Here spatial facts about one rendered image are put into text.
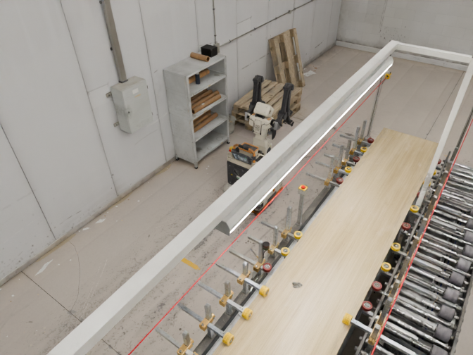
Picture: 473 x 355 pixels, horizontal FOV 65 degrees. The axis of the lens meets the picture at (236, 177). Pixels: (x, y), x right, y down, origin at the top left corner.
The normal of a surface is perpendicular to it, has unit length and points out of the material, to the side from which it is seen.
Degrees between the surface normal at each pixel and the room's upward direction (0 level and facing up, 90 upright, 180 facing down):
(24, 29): 90
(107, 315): 0
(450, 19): 90
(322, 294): 0
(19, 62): 90
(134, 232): 0
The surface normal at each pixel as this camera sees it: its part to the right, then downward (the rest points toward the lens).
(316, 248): -0.02, -0.78
